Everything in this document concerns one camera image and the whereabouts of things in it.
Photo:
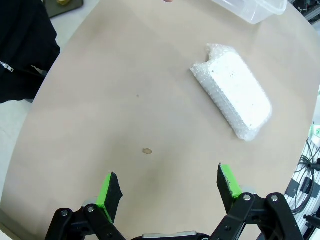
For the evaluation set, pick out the clear plastic container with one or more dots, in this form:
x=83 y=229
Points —
x=255 y=10

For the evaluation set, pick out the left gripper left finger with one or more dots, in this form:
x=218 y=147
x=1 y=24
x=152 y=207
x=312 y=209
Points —
x=107 y=200

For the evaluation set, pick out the bubble-wrapped white clock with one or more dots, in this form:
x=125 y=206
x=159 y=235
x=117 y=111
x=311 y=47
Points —
x=237 y=92

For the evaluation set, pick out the person's left hand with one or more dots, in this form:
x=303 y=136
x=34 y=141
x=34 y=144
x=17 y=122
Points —
x=167 y=1

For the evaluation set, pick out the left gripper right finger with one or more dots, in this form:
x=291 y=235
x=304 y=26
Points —
x=227 y=187

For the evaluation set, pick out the person in black zip jacket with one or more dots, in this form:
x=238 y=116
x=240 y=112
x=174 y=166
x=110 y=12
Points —
x=22 y=50

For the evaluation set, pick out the white slotted panel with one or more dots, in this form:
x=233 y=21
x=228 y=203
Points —
x=297 y=212

